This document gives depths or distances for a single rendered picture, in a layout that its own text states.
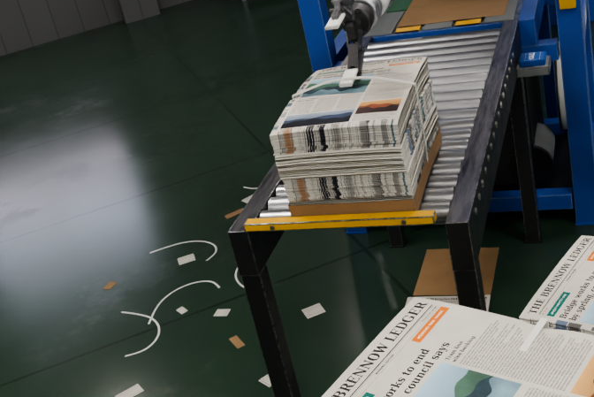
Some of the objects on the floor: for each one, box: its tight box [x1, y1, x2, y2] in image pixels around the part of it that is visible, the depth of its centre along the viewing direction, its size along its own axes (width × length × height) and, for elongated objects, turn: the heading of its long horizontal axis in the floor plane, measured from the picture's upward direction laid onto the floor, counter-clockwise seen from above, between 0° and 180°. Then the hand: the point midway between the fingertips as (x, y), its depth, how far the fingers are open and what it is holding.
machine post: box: [551, 0, 594, 225], centre depth 303 cm, size 9×9×155 cm
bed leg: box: [453, 258, 487, 311], centre depth 213 cm, size 6×6×68 cm
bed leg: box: [387, 225, 407, 248], centre depth 334 cm, size 6×6×68 cm
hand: (339, 54), depth 202 cm, fingers open, 13 cm apart
